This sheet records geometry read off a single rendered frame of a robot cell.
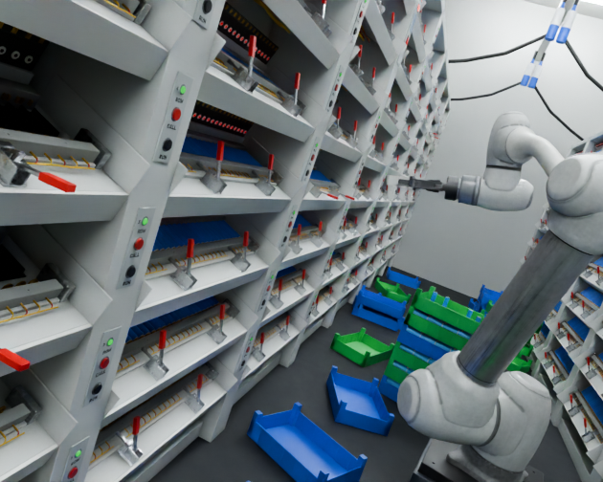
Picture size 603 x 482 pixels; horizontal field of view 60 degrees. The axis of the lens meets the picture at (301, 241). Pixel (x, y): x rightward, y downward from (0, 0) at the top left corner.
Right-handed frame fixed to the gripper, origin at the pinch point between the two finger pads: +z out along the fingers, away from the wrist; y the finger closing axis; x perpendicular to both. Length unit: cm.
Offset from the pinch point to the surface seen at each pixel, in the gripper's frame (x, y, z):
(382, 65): 43, 30, 14
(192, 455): -80, -48, 37
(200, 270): -25, -72, 28
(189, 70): 9, -104, 17
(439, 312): -49, 44, -21
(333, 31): 34, -40, 15
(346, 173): 1.5, 30.3, 22.2
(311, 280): -42, 30, 30
